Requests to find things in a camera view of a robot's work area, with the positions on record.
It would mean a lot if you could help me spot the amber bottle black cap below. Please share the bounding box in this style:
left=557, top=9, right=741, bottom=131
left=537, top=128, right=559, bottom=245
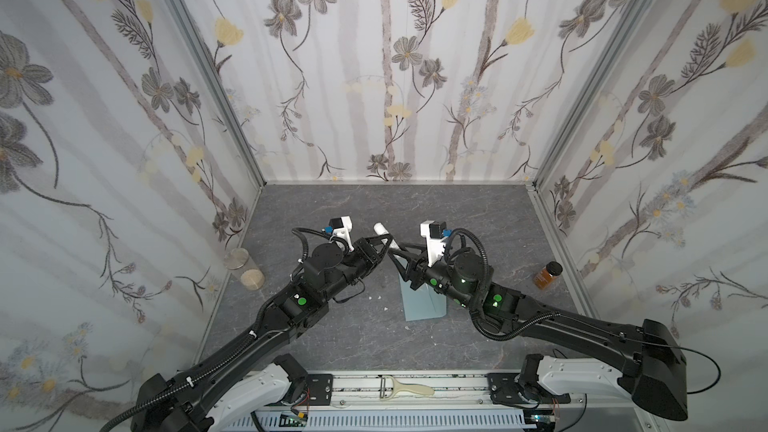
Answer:
left=533, top=261, right=563, bottom=290

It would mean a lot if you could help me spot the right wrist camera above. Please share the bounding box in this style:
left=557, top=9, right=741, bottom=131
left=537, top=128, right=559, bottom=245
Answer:
left=420, top=221, right=451, bottom=267

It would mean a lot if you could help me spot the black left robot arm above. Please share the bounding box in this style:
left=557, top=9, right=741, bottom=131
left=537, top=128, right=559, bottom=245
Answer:
left=103, top=228, right=393, bottom=431

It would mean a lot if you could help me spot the light green envelope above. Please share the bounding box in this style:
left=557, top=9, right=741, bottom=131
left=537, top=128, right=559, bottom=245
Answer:
left=400, top=280, right=447, bottom=322

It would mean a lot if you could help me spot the white slotted cable duct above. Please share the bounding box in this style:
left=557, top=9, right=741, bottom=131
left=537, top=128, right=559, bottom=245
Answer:
left=256, top=409, right=537, bottom=431

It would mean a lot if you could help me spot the cream plastic peeler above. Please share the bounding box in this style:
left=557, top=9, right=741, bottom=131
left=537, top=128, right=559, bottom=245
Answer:
left=379, top=375, right=435, bottom=401

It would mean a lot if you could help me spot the white glue stick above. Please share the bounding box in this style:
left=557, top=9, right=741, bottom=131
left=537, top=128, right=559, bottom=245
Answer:
left=374, top=222, right=400, bottom=250

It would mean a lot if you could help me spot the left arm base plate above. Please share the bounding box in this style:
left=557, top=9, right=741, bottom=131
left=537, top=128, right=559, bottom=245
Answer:
left=278, top=373, right=334, bottom=407

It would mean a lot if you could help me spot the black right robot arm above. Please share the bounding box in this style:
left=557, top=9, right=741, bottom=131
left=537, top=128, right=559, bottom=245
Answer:
left=388, top=248, right=689, bottom=422

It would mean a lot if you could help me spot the aluminium mounting rail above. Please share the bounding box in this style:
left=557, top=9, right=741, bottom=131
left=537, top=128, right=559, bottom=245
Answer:
left=161, top=369, right=655, bottom=412

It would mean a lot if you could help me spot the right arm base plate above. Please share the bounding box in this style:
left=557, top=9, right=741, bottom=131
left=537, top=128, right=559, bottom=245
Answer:
left=486, top=373, right=571, bottom=408

